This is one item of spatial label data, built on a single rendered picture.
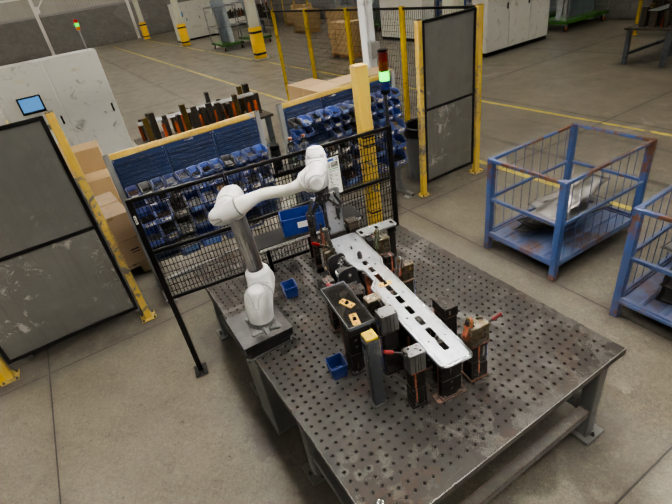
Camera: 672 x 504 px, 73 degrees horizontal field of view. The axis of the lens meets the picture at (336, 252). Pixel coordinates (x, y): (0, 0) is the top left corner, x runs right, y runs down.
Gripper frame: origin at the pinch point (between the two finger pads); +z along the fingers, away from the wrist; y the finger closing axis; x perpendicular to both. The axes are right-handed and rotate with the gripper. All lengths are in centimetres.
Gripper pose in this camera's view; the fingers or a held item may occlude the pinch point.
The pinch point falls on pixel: (326, 220)
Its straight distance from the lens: 242.8
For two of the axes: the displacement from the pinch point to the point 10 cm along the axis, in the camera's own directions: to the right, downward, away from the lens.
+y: 9.1, -3.2, 2.7
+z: 1.4, 8.3, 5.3
